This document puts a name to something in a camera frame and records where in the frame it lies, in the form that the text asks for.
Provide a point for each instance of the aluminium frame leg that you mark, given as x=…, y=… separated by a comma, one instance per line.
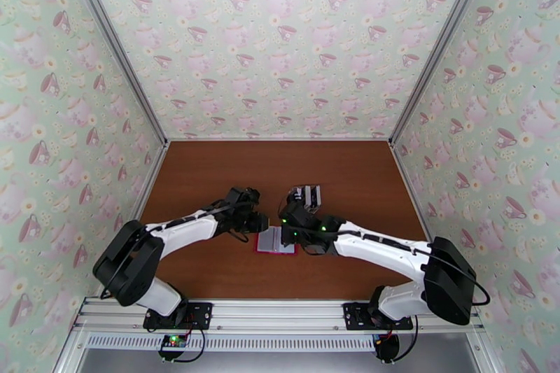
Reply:
x=485, y=350
x=70, y=350

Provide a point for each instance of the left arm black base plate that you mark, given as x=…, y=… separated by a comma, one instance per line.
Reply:
x=201, y=312

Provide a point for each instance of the aluminium table back rail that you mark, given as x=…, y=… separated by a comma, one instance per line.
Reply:
x=280, y=139

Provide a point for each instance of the clear acrylic card stand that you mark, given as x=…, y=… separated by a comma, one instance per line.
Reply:
x=316, y=211

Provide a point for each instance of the circuit board with green light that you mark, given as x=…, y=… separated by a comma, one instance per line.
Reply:
x=173, y=340

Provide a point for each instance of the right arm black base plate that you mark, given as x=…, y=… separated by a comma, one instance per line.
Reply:
x=354, y=315

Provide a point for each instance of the red leather card holder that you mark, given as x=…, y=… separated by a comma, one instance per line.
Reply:
x=267, y=241

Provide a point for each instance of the black round electronics mount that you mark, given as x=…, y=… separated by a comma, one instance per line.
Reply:
x=387, y=347

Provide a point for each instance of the aluminium frame post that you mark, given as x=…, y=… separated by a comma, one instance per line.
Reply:
x=113, y=39
x=441, y=43

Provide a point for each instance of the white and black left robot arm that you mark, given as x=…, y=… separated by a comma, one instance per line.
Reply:
x=188, y=232

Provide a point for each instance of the aluminium table side rail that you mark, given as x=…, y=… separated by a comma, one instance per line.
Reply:
x=407, y=179
x=151, y=181

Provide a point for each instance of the aluminium mounting rail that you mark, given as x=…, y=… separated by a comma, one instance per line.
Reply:
x=280, y=310

